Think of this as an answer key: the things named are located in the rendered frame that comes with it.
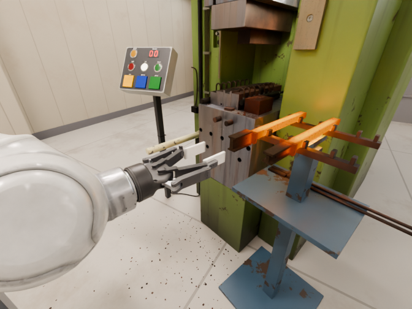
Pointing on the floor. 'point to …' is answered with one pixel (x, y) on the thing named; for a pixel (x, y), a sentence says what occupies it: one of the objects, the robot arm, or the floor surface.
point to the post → (160, 129)
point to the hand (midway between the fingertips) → (206, 154)
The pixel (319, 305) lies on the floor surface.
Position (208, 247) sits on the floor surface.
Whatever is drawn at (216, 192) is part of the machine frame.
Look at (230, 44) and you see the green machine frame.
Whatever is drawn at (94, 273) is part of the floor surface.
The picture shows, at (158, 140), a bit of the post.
